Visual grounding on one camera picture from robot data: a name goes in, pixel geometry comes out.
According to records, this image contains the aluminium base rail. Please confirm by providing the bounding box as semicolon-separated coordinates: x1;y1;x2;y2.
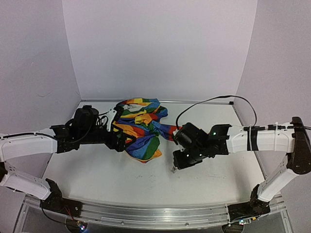
24;194;285;225

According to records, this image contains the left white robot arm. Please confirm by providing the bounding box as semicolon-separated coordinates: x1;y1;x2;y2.
0;105;136;217

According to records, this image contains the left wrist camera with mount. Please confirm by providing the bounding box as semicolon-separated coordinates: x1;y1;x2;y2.
104;106;124;132

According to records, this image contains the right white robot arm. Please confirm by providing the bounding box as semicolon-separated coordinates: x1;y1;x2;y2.
173;117;311;222

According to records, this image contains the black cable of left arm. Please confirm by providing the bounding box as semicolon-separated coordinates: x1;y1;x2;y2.
40;206;73;223

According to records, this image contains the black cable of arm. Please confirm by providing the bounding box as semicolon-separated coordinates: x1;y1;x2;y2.
40;206;73;223
175;95;257;131

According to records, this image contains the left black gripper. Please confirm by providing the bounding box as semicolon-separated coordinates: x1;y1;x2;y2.
80;124;138;152

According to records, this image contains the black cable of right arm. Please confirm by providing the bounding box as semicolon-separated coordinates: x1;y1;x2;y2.
175;95;257;131

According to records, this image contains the rainbow striped cloth garment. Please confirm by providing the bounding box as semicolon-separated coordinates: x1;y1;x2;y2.
116;98;177;163

